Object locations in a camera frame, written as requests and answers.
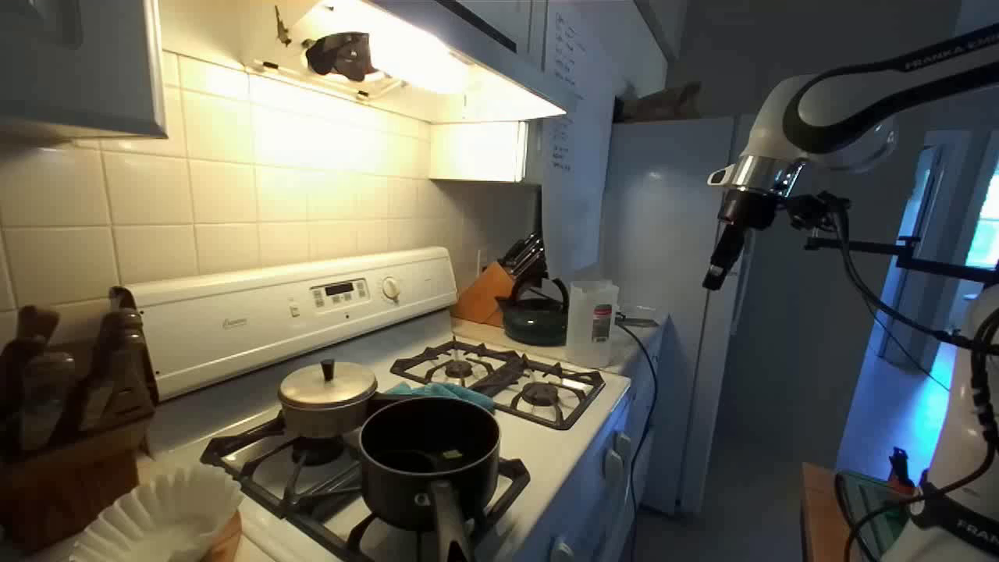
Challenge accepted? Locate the white cabinet with writing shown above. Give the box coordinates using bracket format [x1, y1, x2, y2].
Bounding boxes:
[534, 0, 675, 283]

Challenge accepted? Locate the small silver lidded pot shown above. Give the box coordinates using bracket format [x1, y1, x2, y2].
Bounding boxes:
[275, 356, 380, 443]

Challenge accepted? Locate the white base cabinet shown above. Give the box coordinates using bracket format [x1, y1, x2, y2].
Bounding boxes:
[620, 323, 667, 511]

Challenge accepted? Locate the black saucepan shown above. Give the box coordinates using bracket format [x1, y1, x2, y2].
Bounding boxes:
[355, 395, 505, 562]

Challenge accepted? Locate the black knife handle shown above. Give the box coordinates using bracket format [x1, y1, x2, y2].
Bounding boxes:
[497, 235, 541, 278]
[512, 243, 553, 291]

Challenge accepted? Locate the white refrigerator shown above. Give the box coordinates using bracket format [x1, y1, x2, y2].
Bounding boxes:
[602, 113, 772, 522]

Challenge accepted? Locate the white gas stove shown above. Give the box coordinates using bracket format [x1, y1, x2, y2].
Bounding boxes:
[105, 243, 667, 562]

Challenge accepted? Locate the dark wooden knife block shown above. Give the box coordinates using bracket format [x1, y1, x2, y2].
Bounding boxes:
[0, 403, 160, 556]

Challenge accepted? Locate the grey upper cabinet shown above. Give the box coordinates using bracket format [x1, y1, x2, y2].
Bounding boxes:
[0, 0, 173, 143]

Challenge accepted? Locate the white coffee filter stack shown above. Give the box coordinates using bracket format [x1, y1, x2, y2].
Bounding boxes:
[67, 461, 248, 562]

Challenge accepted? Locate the black double burner grate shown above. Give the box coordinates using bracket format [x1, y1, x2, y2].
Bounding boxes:
[386, 336, 608, 434]
[201, 394, 534, 562]

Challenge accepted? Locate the black hood lamp fixture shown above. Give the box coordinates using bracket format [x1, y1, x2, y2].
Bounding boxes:
[304, 28, 380, 84]

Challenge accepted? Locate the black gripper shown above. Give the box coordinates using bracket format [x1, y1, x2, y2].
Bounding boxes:
[699, 188, 781, 292]

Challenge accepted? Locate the translucent plastic pitcher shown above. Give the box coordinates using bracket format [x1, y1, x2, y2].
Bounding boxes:
[563, 278, 625, 368]

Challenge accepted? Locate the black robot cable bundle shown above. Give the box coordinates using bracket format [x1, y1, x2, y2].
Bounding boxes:
[823, 196, 999, 562]

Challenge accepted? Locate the orange wooden knife block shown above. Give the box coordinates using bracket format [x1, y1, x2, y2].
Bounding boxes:
[452, 260, 520, 327]

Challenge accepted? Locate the green slotted mounting plate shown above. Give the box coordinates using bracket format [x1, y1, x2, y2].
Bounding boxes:
[835, 467, 922, 562]

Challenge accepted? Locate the black power cable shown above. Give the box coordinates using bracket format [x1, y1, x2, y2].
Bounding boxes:
[611, 313, 664, 562]

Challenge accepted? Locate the white range hood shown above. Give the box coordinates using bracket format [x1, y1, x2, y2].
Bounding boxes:
[160, 0, 576, 126]

